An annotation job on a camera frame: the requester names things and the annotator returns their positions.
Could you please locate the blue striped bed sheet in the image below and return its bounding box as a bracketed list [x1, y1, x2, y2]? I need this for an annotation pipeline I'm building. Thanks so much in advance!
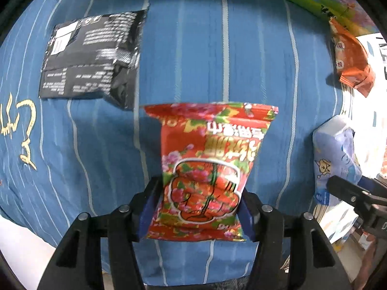
[0, 0, 355, 286]

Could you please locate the black snack packet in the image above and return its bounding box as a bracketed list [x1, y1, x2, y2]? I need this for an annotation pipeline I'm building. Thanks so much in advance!
[39, 4, 151, 110]

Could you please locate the pale blue cartoon package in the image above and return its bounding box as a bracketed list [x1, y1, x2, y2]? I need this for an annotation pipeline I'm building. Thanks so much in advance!
[312, 115, 363, 245]

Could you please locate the orange snack packet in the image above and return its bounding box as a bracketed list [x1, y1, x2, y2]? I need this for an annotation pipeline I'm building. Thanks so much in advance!
[329, 17, 376, 98]

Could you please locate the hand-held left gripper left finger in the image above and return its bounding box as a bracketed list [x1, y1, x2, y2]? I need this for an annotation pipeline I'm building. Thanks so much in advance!
[37, 176, 164, 290]

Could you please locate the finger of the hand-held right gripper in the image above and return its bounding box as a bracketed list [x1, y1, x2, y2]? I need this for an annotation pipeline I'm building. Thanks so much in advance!
[326, 175, 387, 241]

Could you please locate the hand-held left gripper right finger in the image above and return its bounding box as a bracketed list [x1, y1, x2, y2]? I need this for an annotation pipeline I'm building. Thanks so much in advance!
[238, 188, 353, 290]

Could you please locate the red floral snack packet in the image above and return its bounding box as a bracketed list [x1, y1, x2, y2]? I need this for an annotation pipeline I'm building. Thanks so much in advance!
[144, 102, 279, 242]

